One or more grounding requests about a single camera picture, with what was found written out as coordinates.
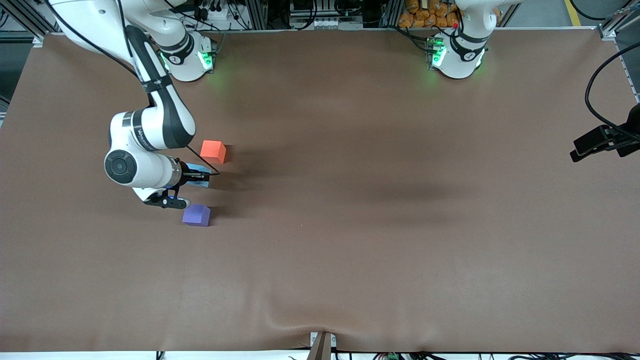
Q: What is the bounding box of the aluminium frame post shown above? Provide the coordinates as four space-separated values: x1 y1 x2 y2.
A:
380 0 404 29
247 0 270 30

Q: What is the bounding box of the white power strip with plugs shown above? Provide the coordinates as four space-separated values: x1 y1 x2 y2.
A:
194 0 237 22

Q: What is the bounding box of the orange foam block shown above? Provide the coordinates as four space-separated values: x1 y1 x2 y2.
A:
200 140 227 165

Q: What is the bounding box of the light blue foam block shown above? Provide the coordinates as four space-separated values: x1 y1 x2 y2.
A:
186 163 212 189

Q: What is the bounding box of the brown camera mounting post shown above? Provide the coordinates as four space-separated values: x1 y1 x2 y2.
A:
310 332 334 360

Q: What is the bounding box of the purple foam block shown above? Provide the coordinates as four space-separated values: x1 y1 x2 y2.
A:
182 203 212 228

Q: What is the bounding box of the white terminal strip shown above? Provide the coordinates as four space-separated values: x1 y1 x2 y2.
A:
299 17 342 30

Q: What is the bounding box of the brown table mat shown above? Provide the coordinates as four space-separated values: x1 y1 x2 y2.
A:
0 29 640 354

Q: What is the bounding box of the orange packaged goods pile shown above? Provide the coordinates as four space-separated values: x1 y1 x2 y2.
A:
398 0 462 29

